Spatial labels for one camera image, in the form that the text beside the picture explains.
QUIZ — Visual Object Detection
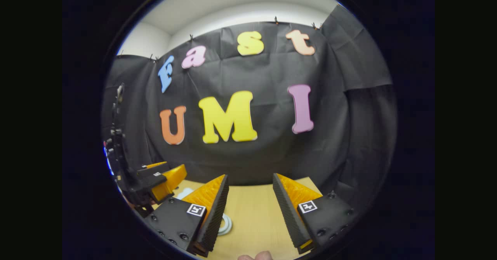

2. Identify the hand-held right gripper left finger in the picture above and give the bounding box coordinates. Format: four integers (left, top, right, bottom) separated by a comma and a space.
143, 174, 229, 257

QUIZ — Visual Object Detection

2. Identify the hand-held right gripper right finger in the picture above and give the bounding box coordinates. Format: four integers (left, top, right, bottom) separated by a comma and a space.
273, 173, 356, 255

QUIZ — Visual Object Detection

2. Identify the light blue suitcase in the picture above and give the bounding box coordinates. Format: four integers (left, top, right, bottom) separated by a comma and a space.
177, 187, 233, 236

